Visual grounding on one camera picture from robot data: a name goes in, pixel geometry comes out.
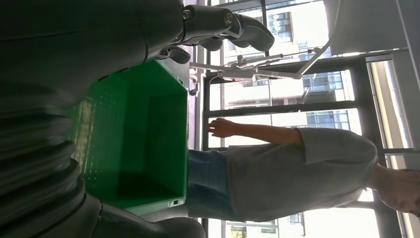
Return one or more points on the white wheeled lift frame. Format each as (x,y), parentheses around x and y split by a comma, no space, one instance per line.
(229,73)

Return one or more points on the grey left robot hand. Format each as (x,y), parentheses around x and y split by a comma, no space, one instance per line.
(82,39)

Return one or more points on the green plastic crate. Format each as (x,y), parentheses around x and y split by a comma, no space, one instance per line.
(137,131)

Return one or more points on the person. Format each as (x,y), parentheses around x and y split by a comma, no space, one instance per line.
(279,177)

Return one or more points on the black window frame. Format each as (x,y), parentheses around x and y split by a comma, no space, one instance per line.
(282,107)

